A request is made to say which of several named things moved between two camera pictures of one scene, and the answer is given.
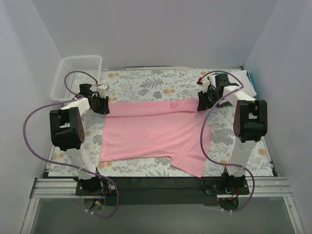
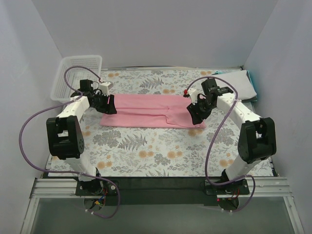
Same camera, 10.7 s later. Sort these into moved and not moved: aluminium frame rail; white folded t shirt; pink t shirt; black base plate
Moved: pink t shirt
Not moved: aluminium frame rail; white folded t shirt; black base plate
